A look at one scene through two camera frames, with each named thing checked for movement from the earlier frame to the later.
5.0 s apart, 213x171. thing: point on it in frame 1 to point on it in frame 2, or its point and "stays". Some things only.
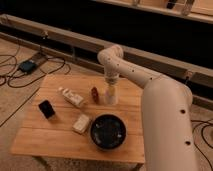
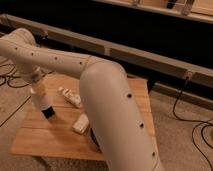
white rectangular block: (80, 125) stays
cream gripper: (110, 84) to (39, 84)
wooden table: (68, 117) stays
